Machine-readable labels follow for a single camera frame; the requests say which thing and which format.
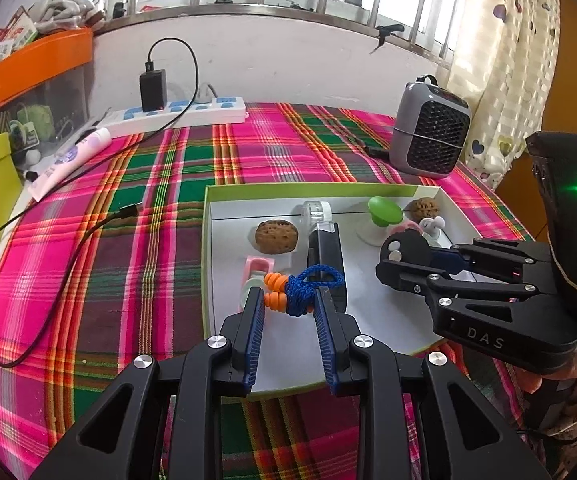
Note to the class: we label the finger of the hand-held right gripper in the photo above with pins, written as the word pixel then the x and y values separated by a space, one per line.
pixel 403 275
pixel 448 260

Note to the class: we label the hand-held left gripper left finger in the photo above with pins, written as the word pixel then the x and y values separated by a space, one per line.
pixel 253 342

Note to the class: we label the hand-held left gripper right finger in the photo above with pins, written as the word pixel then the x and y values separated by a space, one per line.
pixel 328 347

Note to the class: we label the black round pad white dots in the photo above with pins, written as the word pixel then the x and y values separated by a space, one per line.
pixel 411 245

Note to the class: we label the small white knob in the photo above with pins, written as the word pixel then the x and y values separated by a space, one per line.
pixel 436 224

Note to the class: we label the green and white cardboard box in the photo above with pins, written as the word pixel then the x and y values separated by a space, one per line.
pixel 383 320

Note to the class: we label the white pink oval case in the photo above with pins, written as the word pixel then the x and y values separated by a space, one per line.
pixel 411 226

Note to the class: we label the brown walnut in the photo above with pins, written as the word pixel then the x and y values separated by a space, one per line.
pixel 276 236
pixel 421 209

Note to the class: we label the green stand white base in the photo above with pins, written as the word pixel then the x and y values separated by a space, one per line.
pixel 383 210

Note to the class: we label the pink clip green pad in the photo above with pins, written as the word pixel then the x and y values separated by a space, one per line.
pixel 259 262

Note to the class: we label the black rectangular device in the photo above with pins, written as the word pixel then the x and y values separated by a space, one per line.
pixel 326 250

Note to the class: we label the white round jar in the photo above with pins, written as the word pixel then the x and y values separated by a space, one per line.
pixel 318 210

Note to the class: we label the person's right forearm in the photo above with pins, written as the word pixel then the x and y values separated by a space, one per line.
pixel 568 455

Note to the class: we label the person's right hand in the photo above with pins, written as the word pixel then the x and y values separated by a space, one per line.
pixel 528 380

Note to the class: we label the grey portable heater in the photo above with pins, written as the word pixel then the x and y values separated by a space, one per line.
pixel 428 130

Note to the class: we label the plaid blanket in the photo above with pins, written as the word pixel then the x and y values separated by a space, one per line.
pixel 143 270

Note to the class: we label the heart print curtain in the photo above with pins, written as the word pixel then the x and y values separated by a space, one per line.
pixel 503 70

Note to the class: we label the white power strip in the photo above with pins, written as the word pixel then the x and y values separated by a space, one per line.
pixel 218 112

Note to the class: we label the white plug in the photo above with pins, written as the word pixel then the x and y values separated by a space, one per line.
pixel 206 95

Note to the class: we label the white purple lotion tube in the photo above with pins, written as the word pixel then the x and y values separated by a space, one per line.
pixel 68 160

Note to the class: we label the black charger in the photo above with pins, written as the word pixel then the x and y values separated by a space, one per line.
pixel 153 90

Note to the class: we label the clear storage bin orange lid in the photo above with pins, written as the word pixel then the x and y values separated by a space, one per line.
pixel 43 60

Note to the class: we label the white plastic bags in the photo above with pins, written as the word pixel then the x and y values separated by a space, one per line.
pixel 68 5

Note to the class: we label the printed packets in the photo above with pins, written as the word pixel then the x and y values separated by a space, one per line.
pixel 11 37

